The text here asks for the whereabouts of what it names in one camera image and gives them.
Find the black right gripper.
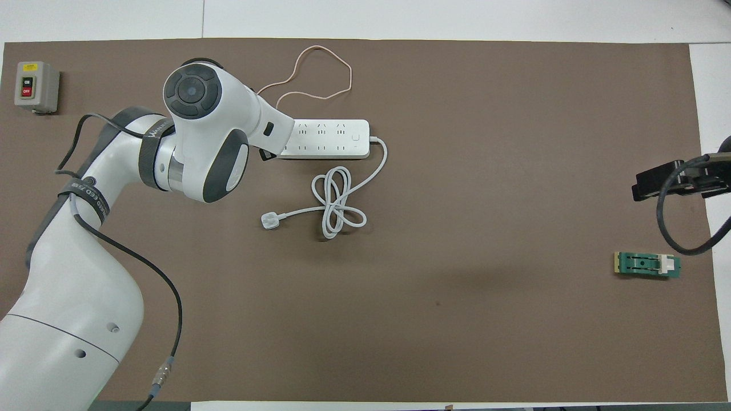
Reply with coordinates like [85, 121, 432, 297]
[632, 136, 731, 202]

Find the pink charging cable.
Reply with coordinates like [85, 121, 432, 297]
[256, 45, 352, 109]

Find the white power strip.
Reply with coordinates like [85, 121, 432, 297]
[276, 119, 371, 160]

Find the brown table mat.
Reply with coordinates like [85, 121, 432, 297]
[0, 38, 729, 403]

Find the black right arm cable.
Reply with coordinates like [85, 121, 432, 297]
[657, 154, 731, 256]

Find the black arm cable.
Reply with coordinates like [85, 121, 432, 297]
[55, 113, 183, 411]
[657, 154, 731, 256]

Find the green knife switch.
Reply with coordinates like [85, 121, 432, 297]
[614, 251, 683, 280]

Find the white power strip cord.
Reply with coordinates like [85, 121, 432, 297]
[261, 136, 388, 240]

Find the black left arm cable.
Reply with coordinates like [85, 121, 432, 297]
[55, 113, 183, 411]

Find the grey on-off switch box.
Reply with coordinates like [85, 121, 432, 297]
[15, 61, 61, 114]

